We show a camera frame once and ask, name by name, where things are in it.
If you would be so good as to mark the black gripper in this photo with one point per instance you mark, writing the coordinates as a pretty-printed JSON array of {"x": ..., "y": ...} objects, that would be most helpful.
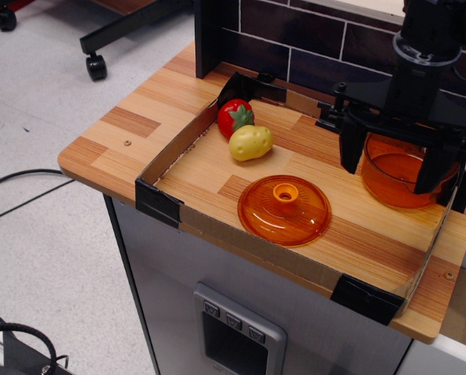
[{"x": 409, "y": 106}]

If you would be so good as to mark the orange transparent pot lid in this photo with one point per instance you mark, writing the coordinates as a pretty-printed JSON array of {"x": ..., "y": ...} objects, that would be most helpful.
[{"x": 285, "y": 210}]

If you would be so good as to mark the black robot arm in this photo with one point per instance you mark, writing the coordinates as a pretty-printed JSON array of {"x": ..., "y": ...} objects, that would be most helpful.
[{"x": 433, "y": 34}]

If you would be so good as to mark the orange transparent pot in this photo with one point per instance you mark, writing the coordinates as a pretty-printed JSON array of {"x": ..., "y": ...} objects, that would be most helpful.
[{"x": 390, "y": 172}]

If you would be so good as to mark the dark brick pattern backsplash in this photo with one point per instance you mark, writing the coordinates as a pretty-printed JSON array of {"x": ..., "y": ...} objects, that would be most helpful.
[{"x": 311, "y": 44}]

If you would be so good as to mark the yellow toy potato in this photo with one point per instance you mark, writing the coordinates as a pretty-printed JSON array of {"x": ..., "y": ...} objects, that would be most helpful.
[{"x": 250, "y": 142}]

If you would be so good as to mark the cardboard fence with black tape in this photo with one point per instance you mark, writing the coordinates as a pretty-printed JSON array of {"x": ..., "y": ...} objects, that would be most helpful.
[{"x": 383, "y": 263}]

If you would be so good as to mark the red toy strawberry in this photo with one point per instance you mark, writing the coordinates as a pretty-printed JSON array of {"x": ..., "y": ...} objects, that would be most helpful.
[{"x": 234, "y": 114}]

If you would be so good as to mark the grey cabinet with control panel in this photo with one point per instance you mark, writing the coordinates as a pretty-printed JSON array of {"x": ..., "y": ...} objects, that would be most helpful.
[{"x": 205, "y": 310}]

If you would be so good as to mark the black chair base with caster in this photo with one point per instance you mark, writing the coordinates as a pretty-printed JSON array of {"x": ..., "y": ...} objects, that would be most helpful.
[{"x": 133, "y": 15}]

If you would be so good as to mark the black caster wheel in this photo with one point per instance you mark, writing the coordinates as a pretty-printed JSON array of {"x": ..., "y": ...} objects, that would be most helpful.
[{"x": 8, "y": 20}]

